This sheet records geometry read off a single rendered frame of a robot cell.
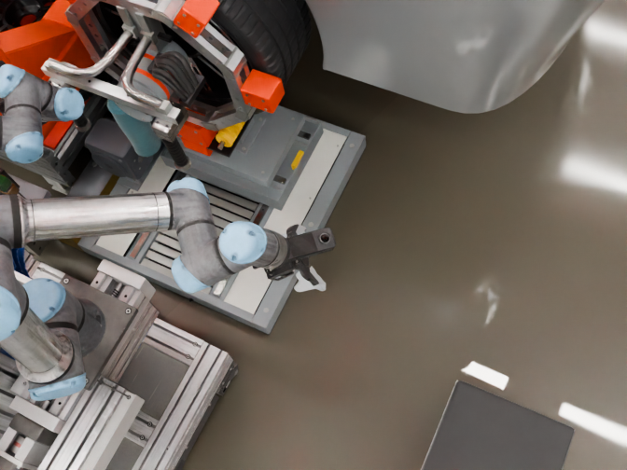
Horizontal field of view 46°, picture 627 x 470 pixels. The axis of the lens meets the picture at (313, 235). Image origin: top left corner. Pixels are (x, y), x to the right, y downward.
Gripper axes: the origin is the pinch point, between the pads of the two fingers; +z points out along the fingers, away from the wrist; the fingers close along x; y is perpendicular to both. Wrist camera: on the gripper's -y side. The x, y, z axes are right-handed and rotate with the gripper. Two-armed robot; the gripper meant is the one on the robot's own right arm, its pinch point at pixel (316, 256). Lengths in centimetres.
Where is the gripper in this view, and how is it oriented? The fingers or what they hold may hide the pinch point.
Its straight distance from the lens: 164.4
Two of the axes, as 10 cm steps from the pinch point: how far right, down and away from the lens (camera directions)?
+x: 3.3, 9.1, -2.6
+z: 3.6, 1.4, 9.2
